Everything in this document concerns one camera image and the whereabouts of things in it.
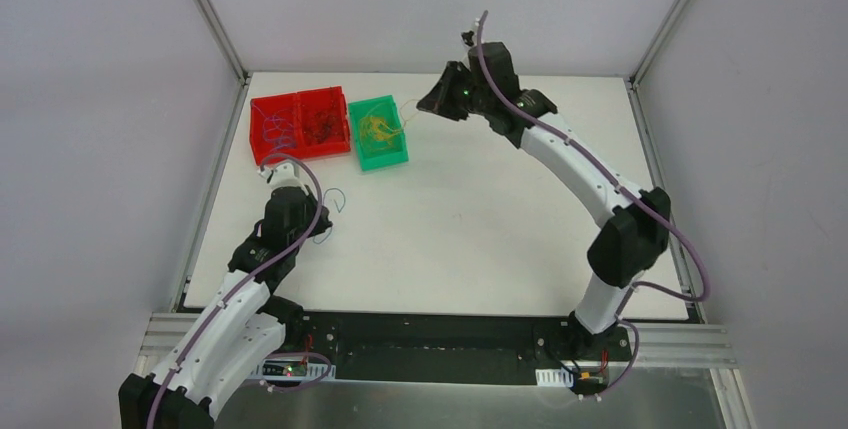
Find right circuit board connector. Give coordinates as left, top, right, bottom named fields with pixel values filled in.
left=571, top=372, right=608, bottom=396

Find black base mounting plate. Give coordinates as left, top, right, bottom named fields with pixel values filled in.
left=267, top=311, right=632, bottom=386

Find blue thin wire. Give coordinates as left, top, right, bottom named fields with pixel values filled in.
left=259, top=107, right=299, bottom=154
left=311, top=187, right=349, bottom=246

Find aluminium frame rail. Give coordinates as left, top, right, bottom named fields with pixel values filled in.
left=635, top=323, right=738, bottom=369

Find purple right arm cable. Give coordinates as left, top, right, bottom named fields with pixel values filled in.
left=475, top=10, right=712, bottom=402

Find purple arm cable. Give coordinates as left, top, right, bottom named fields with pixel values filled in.
left=475, top=10, right=712, bottom=402
left=144, top=152, right=333, bottom=429

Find green plastic bin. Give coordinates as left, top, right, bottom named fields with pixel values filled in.
left=347, top=95, right=409, bottom=172

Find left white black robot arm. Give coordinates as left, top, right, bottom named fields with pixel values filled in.
left=118, top=183, right=332, bottom=428

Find red plastic bin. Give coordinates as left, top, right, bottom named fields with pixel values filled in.
left=249, top=86, right=351, bottom=165

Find left circuit board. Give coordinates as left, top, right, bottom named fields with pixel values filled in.
left=261, top=359, right=309, bottom=378

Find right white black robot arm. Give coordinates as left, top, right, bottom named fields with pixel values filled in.
left=417, top=42, right=671, bottom=359

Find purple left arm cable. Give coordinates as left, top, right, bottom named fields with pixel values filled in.
left=144, top=152, right=333, bottom=429

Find black thin wire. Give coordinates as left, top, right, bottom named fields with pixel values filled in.
left=303, top=99, right=347, bottom=148

